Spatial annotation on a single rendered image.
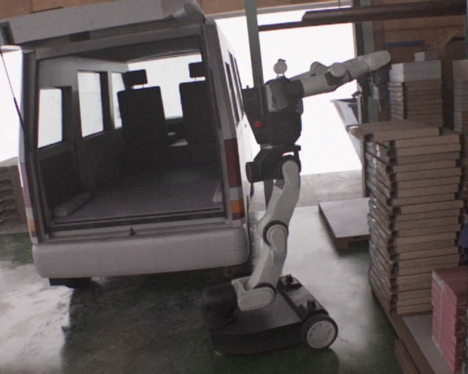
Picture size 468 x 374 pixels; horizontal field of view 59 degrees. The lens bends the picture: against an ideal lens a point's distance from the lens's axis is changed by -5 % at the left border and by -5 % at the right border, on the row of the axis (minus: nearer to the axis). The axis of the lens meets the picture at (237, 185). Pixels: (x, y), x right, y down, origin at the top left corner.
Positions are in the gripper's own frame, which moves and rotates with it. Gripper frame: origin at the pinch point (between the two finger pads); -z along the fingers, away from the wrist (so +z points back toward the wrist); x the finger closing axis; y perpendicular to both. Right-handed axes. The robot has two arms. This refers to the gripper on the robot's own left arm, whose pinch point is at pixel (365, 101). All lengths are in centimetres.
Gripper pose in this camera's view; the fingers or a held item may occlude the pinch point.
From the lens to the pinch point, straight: 262.1
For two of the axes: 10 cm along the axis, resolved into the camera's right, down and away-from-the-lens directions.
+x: 0.4, -2.3, 9.7
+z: -1.1, -9.7, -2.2
